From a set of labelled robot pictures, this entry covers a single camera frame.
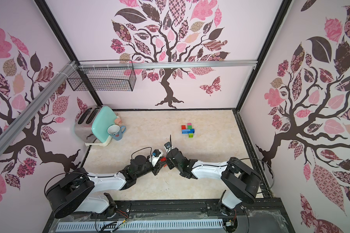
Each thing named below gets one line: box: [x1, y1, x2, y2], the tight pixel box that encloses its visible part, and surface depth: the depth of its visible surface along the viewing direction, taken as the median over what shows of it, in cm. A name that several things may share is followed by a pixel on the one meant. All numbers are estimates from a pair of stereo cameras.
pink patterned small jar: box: [114, 115, 123, 126], surface depth 102 cm
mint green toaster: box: [73, 104, 118, 147], surface depth 94 cm
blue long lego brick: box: [181, 128, 195, 134], surface depth 106 cm
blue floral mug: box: [106, 124, 127, 141], surface depth 99 cm
